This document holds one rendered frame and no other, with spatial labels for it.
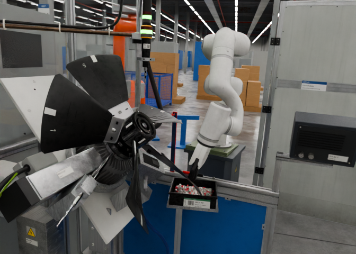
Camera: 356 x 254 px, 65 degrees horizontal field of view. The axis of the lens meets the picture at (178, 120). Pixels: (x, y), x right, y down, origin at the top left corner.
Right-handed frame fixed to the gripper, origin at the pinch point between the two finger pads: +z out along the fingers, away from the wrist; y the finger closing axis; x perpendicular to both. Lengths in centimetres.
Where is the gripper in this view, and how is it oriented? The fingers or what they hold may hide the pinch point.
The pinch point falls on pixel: (193, 174)
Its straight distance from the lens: 117.2
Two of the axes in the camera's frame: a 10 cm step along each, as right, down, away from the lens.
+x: 8.8, 4.0, -2.5
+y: -3.4, 1.8, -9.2
